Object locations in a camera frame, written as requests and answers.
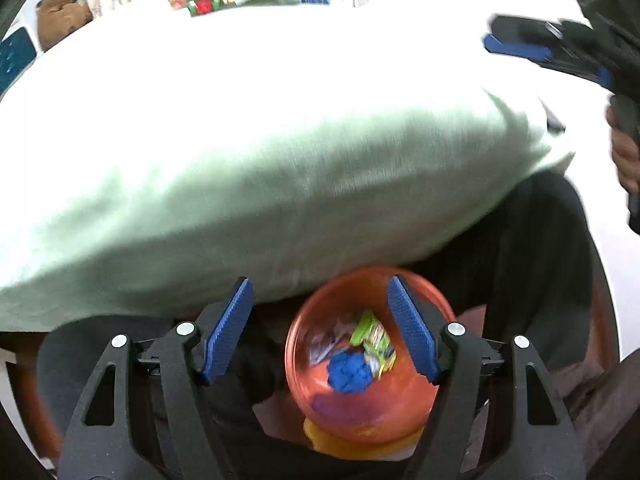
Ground green snack wrapper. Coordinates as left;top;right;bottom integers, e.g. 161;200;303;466
350;310;397;377

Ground white crumpled wrapper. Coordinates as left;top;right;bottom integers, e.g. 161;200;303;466
307;322;352;366

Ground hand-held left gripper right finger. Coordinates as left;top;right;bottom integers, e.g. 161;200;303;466
387;275;588;480

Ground cream headboard with blue padding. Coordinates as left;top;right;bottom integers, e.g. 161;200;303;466
0;27;38;93

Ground yellow plastic object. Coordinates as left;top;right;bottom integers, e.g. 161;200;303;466
302;417;426;462

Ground bed with green sheet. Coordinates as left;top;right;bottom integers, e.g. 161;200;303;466
0;2;576;333

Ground person's dark trousers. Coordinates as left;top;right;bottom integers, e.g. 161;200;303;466
37;170;608;480

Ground blue crumpled ball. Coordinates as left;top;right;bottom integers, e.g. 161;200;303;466
326;350;376;393

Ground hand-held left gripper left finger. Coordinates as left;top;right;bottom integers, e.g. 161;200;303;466
57;276;256;480

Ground brown teddy bear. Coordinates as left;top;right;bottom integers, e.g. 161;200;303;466
36;0;93;53

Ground person's right hand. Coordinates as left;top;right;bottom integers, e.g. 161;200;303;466
606;105;640;196

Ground orange plastic bin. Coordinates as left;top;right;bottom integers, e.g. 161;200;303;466
284;267;458;446

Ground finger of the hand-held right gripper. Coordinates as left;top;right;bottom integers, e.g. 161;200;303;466
482;14;601;68
530;55;615;92

